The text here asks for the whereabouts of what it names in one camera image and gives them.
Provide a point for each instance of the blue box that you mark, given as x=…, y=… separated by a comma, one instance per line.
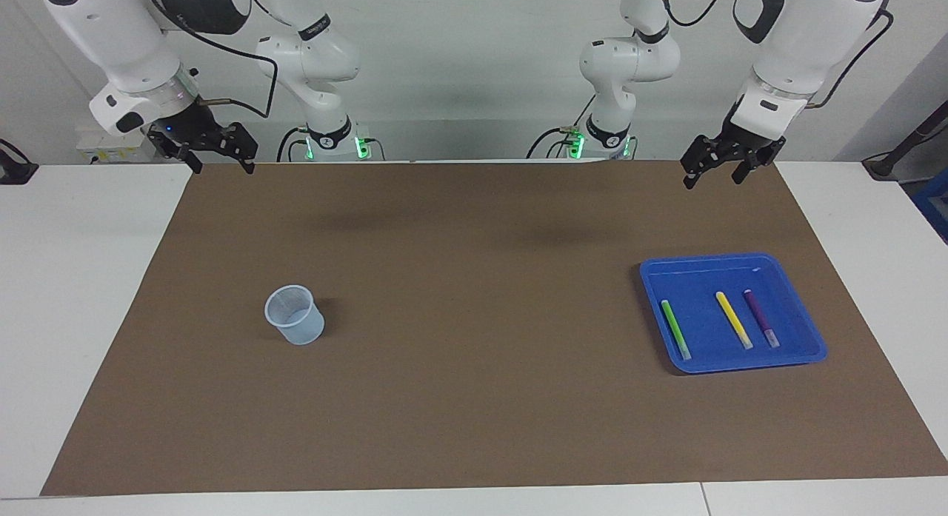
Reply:
x=935, y=205

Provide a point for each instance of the translucent plastic cup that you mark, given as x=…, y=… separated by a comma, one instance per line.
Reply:
x=300, y=331

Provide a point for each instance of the white power strip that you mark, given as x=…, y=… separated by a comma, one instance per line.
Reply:
x=104, y=147

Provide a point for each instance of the yellow marker pen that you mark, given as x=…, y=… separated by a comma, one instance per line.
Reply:
x=734, y=320

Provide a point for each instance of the purple marker pen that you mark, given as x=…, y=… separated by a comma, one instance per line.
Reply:
x=760, y=317

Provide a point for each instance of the brown table mat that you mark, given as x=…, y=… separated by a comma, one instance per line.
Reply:
x=474, y=397

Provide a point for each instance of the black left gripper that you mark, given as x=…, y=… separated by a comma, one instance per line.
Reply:
x=748, y=135

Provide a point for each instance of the blue plastic tray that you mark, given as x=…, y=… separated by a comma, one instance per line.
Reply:
x=696, y=286

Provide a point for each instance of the black table clamp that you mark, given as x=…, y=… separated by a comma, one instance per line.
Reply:
x=15, y=172

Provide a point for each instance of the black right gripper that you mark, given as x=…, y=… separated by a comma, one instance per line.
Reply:
x=189, y=127

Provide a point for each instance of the green marker pen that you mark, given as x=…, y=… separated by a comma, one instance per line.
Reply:
x=675, y=329

